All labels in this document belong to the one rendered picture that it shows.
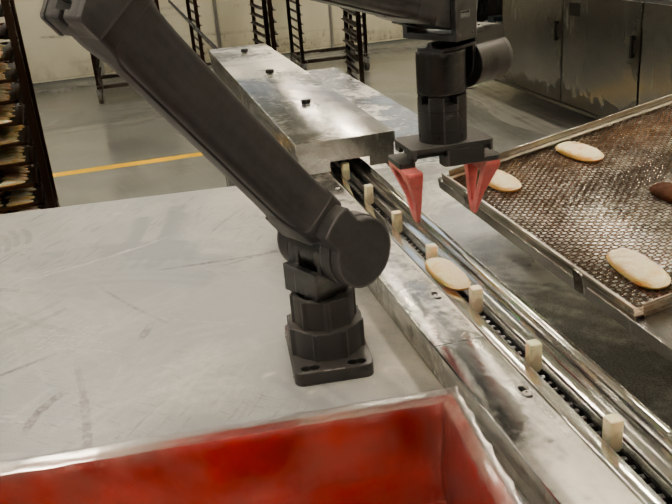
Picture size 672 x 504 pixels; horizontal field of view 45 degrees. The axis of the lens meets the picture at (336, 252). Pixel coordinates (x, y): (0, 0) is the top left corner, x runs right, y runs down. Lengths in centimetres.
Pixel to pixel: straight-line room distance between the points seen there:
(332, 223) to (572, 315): 34
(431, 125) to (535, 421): 38
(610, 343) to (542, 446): 27
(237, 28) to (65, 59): 160
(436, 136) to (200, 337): 37
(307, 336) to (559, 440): 30
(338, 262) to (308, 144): 60
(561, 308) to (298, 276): 33
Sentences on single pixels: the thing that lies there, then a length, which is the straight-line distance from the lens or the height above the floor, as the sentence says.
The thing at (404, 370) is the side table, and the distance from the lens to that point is 89.
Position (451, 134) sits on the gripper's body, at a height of 103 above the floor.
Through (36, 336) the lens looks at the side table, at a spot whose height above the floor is 82.
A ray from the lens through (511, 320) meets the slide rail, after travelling 92.
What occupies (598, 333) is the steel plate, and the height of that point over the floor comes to 82.
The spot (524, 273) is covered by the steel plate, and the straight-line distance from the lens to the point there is 110.
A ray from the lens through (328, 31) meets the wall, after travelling 819.
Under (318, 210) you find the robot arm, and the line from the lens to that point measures 81.
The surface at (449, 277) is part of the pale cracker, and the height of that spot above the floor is 86.
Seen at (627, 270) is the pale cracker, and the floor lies 90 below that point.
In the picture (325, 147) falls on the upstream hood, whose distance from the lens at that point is 142.
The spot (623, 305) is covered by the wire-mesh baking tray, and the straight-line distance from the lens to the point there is 86.
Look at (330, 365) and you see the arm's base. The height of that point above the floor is 84.
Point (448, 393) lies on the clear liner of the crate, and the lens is 66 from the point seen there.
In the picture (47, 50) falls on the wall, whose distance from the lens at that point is 796.
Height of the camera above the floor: 128
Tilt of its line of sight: 23 degrees down
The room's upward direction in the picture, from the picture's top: 5 degrees counter-clockwise
